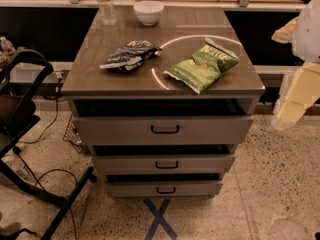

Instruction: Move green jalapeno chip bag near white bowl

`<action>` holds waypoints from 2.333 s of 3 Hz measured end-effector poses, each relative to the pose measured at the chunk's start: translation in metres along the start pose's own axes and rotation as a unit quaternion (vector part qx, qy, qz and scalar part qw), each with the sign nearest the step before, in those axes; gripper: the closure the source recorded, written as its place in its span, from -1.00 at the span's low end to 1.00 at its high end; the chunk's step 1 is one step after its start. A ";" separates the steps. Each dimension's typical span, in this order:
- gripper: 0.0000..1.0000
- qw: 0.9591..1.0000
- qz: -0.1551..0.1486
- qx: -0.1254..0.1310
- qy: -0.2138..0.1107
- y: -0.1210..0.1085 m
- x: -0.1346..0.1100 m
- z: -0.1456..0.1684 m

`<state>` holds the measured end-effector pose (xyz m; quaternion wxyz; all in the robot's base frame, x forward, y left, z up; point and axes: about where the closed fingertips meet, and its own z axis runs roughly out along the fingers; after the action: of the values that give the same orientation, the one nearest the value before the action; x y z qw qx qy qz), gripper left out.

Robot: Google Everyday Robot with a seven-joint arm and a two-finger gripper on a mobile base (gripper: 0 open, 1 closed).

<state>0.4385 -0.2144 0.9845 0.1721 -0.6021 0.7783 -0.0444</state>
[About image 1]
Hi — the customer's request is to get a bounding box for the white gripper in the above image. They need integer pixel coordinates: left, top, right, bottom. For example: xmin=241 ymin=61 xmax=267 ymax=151
xmin=271 ymin=0 xmax=320 ymax=130

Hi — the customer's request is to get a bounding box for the green jalapeno chip bag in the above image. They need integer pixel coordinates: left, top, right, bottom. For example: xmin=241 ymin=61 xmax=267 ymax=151
xmin=164 ymin=38 xmax=239 ymax=94

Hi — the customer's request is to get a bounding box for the white bowl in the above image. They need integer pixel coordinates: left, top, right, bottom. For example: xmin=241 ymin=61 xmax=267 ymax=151
xmin=133 ymin=1 xmax=164 ymax=26

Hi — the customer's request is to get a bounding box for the blue chip bag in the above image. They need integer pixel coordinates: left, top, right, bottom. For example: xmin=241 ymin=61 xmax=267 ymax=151
xmin=99 ymin=40 xmax=162 ymax=72

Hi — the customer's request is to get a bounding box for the grey drawer cabinet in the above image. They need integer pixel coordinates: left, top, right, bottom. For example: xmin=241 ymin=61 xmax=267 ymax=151
xmin=62 ymin=6 xmax=265 ymax=184

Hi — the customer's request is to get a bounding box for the middle grey drawer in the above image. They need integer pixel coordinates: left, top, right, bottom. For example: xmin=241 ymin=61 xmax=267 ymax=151
xmin=92 ymin=154 xmax=234 ymax=175

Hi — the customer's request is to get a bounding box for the grey drawer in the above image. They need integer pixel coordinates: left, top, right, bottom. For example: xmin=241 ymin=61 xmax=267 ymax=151
xmin=105 ymin=180 xmax=223 ymax=198
xmin=73 ymin=116 xmax=253 ymax=146
xmin=92 ymin=154 xmax=234 ymax=175

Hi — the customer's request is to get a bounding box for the top grey drawer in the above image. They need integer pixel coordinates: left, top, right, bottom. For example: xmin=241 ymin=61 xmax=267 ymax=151
xmin=73 ymin=116 xmax=253 ymax=146

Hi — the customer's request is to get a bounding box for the clear plastic water bottle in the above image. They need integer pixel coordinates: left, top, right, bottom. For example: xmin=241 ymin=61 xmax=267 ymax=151
xmin=97 ymin=0 xmax=116 ymax=26

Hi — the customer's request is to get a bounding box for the bottom grey drawer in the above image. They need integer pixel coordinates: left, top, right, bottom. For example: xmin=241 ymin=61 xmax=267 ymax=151
xmin=105 ymin=180 xmax=223 ymax=198

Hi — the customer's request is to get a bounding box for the black folding chair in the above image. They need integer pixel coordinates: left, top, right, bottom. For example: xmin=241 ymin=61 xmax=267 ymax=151
xmin=0 ymin=47 xmax=96 ymax=240

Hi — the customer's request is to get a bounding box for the small bottle at left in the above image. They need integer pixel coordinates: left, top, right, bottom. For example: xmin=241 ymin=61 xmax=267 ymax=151
xmin=0 ymin=36 xmax=16 ymax=56

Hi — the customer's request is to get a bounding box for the wire mesh basket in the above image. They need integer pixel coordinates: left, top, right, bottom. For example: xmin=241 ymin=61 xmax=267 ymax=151
xmin=63 ymin=117 xmax=90 ymax=155

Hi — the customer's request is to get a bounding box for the black floor cable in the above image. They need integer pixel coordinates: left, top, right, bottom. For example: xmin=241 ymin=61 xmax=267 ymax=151
xmin=13 ymin=83 xmax=79 ymax=240

